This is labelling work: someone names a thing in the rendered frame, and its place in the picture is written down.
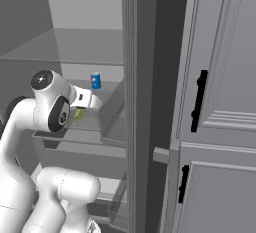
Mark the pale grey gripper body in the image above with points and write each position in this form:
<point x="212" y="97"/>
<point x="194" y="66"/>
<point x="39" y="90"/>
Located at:
<point x="94" y="103"/>

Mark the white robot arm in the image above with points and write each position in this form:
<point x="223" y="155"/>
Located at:
<point x="20" y="163"/>

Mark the yellow-green lemon wedge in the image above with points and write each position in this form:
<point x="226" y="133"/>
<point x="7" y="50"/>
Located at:
<point x="78" y="114"/>

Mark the grey fridge door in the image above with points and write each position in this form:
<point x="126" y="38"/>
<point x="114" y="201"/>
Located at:
<point x="135" y="77"/>

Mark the blue drink can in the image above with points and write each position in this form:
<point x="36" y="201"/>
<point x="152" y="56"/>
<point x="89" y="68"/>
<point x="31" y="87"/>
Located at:
<point x="96" y="81"/>

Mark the dark grey cabinet side panel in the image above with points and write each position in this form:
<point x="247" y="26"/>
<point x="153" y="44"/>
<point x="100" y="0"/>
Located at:
<point x="163" y="60"/>

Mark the tall grey cupboard door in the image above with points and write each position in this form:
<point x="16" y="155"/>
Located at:
<point x="230" y="43"/>

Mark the short grey cupboard door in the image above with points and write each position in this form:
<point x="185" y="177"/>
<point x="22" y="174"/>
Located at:
<point x="220" y="193"/>

